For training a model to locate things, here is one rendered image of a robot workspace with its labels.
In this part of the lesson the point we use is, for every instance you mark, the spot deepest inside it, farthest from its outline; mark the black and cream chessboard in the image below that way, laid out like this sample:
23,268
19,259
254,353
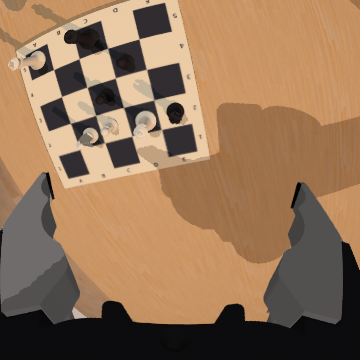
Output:
62,93

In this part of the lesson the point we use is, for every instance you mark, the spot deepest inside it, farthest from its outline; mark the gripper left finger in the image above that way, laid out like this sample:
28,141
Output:
37,286

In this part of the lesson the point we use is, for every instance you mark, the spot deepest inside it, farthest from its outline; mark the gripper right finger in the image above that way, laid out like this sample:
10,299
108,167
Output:
315,289

